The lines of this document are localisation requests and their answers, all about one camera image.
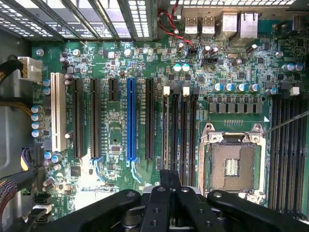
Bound long black expansion slot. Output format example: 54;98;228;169
145;77;155;160
89;77;102;160
72;77;84;159

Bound red and black twisted wire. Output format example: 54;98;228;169
157;0;195;53

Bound purple wire connector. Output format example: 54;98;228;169
20;147;39;172

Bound grey metal PC case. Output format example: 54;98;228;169
0;0;309;232

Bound grey rear port block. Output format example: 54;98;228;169
216;11;239;41

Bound short black expansion slot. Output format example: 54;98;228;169
108;77;119;102

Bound black sleeved power cable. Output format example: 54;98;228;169
0;59;25;86

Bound silver USB port block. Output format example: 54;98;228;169
184;16;200;34
200;16;216;34

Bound yellow and black wire bundle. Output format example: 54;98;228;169
0;101;33;117

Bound silver ethernet port block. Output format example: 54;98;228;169
230;11;259;47

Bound thin metal locking lever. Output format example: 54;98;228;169
262;111;309;136

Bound RAM slot with black latch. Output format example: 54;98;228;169
170;87;181;173
190;87;200;189

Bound black braided cable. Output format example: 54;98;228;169
0;166;37;219

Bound green PC motherboard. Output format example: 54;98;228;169
31;9;309;224

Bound vented metal slot cover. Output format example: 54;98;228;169
120;0;153;42

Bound black SATA connector block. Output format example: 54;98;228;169
32;192;53;224

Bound white power connector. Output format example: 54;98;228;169
17;56;43;84

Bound blue expansion slot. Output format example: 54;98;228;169
126;77;138;162

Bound white PCI expansion slot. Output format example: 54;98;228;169
50;72;67;152

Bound silver CPU socket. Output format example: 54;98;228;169
198;122;267;202

